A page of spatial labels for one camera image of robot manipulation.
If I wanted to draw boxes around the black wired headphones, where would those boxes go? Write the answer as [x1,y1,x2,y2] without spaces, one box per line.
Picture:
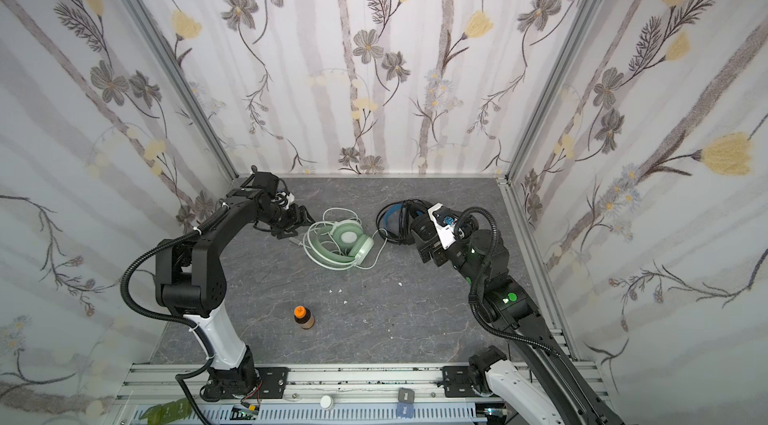
[375,199,433,245]

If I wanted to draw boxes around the mint green wired headphones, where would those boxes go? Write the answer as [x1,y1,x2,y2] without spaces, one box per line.
[289,207,388,272]

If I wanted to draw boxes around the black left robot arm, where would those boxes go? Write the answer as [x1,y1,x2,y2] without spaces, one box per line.
[120,167,314,424]

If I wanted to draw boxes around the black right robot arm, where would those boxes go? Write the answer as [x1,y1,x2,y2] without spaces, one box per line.
[407,204,622,424]

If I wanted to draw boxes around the orange cap brown bottle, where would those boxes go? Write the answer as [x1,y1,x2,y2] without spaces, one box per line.
[293,306,315,330]

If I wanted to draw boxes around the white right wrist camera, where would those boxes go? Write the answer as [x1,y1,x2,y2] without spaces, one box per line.
[428,203,458,250]

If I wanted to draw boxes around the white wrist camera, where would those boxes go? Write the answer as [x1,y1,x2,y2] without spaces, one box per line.
[273,190,295,210]
[428,203,458,250]

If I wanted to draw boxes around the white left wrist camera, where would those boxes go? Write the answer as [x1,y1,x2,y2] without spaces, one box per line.
[273,190,295,210]

